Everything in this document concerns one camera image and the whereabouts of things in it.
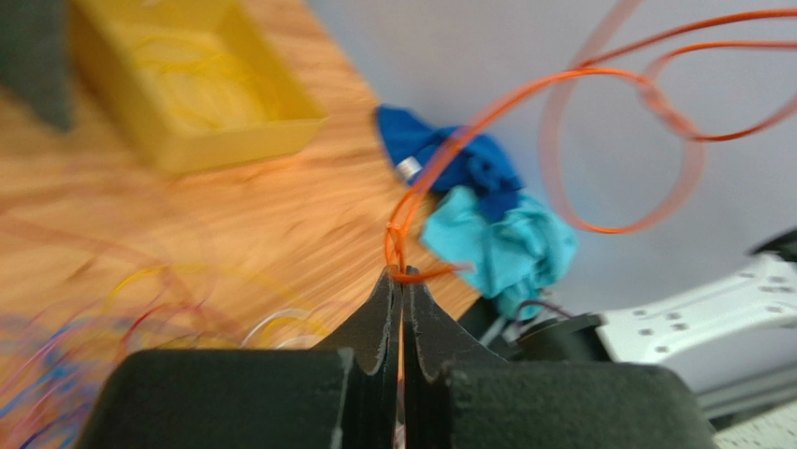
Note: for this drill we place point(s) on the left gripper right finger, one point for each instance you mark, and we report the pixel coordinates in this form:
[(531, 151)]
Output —
[(439, 356)]

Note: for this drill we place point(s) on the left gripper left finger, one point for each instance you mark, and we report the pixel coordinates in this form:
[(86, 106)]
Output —
[(368, 343)]

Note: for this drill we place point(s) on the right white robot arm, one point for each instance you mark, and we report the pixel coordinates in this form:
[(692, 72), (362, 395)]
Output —
[(759, 296)]

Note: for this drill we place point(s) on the cyan cloth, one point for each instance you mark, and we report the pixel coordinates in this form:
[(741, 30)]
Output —
[(513, 260)]

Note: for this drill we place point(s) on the dark blue towel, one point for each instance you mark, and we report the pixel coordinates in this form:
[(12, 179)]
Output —
[(482, 164)]

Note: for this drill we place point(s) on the yellow plastic tray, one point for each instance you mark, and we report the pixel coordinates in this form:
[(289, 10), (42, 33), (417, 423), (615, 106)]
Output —
[(194, 84)]

